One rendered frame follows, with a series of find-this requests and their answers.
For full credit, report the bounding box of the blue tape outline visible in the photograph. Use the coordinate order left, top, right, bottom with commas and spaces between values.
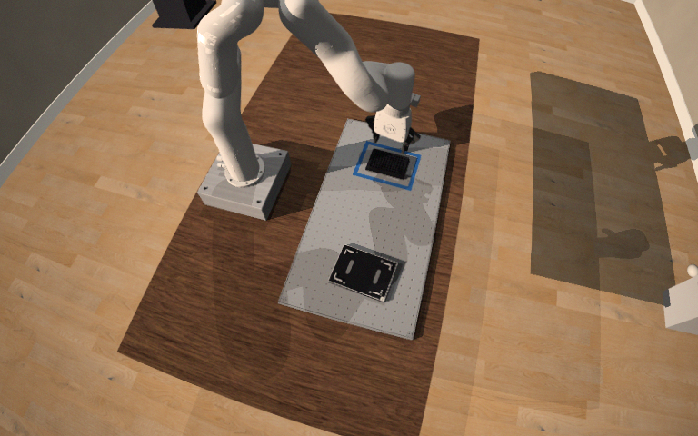
353, 141, 421, 191

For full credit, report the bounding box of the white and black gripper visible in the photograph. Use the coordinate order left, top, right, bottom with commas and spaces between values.
365, 108, 421, 154

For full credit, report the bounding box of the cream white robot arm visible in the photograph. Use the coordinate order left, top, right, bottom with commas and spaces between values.
197, 0, 421, 187

